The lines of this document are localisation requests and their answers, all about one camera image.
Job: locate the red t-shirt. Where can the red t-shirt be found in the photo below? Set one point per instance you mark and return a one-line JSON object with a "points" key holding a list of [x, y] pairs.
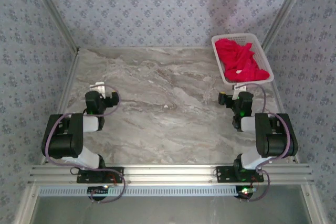
{"points": [[241, 61]]}

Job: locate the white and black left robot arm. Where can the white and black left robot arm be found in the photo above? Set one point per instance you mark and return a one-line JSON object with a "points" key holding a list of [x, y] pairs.
{"points": [[63, 142]]}

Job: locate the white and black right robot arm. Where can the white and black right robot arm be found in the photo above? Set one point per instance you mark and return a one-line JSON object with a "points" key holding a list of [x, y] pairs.
{"points": [[275, 142]]}

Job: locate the white plastic mesh basket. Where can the white plastic mesh basket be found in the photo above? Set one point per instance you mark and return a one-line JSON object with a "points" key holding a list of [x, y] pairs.
{"points": [[218, 41]]}

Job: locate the black right controller board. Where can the black right controller board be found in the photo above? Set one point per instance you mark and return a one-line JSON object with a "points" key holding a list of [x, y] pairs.
{"points": [[246, 192]]}

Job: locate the black controller board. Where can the black controller board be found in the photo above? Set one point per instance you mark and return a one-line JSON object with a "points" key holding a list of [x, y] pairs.
{"points": [[97, 190], [246, 192]]}

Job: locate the black left controller board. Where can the black left controller board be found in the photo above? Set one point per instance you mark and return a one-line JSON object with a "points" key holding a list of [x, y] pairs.
{"points": [[97, 190]]}

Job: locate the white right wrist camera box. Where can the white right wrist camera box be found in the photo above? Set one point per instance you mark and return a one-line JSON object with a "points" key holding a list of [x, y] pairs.
{"points": [[236, 91]]}

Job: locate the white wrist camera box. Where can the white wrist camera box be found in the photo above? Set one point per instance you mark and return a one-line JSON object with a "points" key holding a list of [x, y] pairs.
{"points": [[98, 86], [236, 91]]}

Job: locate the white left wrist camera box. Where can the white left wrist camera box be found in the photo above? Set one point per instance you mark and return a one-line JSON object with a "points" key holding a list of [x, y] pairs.
{"points": [[98, 86]]}

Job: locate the aluminium table side rail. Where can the aluminium table side rail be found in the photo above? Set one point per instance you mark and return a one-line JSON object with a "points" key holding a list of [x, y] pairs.
{"points": [[69, 82], [282, 108]]}

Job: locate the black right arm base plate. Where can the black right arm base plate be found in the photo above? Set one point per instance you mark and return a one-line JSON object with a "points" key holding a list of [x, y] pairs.
{"points": [[223, 176]]}

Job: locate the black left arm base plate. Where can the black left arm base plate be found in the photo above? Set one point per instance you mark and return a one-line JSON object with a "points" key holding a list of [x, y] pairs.
{"points": [[84, 178]]}

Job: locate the aluminium mounting rail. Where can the aluminium mounting rail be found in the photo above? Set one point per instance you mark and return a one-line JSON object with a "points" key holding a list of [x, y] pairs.
{"points": [[168, 172]]}

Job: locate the aluminium corner post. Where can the aluminium corner post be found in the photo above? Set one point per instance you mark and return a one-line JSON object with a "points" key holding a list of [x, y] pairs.
{"points": [[52, 11], [286, 11]]}

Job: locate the aluminium frame leg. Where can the aluminium frame leg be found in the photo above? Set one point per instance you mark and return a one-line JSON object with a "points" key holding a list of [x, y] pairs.
{"points": [[313, 205], [25, 205]]}

